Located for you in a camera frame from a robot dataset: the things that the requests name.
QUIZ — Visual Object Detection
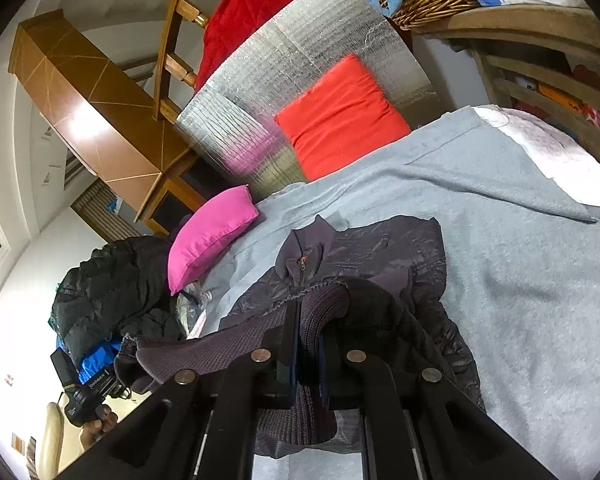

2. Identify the white bed sheet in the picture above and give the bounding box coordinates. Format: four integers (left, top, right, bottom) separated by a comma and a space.
475, 105, 600, 221

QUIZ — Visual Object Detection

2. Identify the cream padded furniture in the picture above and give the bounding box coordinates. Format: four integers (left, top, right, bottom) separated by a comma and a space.
32, 400, 88, 480

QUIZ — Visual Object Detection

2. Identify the pink pillow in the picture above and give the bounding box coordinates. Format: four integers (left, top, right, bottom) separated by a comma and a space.
167, 185, 260, 296

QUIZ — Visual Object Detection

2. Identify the pile of black jackets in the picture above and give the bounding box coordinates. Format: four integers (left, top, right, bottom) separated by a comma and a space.
50, 215, 196, 356

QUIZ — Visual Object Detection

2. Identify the person's left hand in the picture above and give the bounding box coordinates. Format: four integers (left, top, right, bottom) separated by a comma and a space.
79, 404, 120, 453

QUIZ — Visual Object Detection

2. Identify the wooden railing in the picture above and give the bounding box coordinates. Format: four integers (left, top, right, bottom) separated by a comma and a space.
152, 0, 241, 121

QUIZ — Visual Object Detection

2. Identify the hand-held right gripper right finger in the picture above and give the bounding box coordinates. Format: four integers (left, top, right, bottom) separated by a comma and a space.
317, 332, 556, 480

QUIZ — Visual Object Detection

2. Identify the grey blanket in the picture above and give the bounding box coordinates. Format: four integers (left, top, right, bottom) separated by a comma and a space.
200, 105, 600, 480

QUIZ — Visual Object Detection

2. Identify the wooden shelf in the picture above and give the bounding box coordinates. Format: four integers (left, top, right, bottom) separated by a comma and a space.
410, 5, 600, 136

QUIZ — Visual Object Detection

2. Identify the crumpled clear plastic bag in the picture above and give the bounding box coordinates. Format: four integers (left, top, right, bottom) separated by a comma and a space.
175, 285, 213, 341

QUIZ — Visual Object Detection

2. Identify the red blanket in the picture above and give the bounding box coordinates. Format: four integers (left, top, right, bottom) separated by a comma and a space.
197, 0, 341, 91

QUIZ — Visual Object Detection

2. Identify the bright blue garment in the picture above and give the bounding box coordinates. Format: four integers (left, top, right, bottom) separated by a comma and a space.
55, 330, 126, 386

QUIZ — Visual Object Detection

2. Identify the dark quilted puffer jacket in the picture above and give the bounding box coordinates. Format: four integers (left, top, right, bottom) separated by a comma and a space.
115, 215, 486, 461

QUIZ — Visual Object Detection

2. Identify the brown slatted shutter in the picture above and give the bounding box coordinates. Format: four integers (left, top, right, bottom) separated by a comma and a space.
71, 180, 148, 246

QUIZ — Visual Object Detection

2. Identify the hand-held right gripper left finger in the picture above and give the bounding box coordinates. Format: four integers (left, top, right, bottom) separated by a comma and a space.
55, 300, 303, 480

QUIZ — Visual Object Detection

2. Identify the silver foil insulation mat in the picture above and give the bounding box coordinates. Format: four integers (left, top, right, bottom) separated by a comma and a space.
176, 0, 443, 196

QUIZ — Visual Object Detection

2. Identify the wooden cabinet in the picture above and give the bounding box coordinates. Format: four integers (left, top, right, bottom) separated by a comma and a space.
7, 8, 216, 236

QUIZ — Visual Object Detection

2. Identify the red-orange pillow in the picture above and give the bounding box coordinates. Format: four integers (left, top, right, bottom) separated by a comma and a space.
274, 54, 412, 182

